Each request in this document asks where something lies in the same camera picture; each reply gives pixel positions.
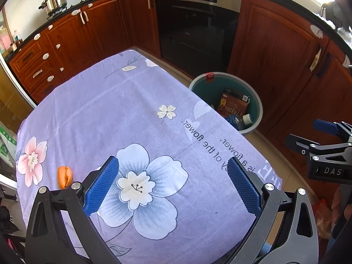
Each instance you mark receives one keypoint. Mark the steel cooking pot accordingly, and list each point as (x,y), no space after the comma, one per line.
(55,2)

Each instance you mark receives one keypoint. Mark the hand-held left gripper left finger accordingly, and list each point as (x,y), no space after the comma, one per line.
(101,181)

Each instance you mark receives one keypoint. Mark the built-in black oven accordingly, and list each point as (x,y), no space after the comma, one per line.
(192,33)

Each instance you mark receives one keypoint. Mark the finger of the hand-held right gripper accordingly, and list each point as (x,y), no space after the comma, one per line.
(327,126)
(299,144)

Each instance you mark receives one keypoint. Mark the orange peel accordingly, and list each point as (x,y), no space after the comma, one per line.
(65,177)

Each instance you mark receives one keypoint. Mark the clear bottle blue label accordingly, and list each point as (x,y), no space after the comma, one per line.
(236,121)

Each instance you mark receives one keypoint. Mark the brown snack box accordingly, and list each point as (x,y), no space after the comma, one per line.
(231,104)

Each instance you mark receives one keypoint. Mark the green and white sack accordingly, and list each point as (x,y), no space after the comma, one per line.
(7,145)

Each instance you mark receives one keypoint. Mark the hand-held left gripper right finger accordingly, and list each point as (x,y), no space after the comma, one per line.
(244,184)

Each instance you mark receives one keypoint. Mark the wooden kitchen cabinet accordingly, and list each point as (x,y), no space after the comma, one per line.
(275,46)

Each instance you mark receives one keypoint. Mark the teal bin grey rim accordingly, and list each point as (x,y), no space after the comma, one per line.
(198,88)

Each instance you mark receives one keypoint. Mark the purple floral tablecloth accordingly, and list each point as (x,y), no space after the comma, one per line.
(110,101)

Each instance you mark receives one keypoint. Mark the red tag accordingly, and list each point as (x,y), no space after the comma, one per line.
(210,77)

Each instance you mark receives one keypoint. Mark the black gas hob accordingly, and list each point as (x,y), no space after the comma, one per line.
(82,1)

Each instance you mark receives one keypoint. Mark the small bottle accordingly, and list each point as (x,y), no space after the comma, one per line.
(17,40)

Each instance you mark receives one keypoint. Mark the glass sliding door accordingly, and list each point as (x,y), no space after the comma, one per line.
(16,82)

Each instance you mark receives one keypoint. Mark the orange plastic bag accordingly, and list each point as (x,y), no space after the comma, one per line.
(323,217)

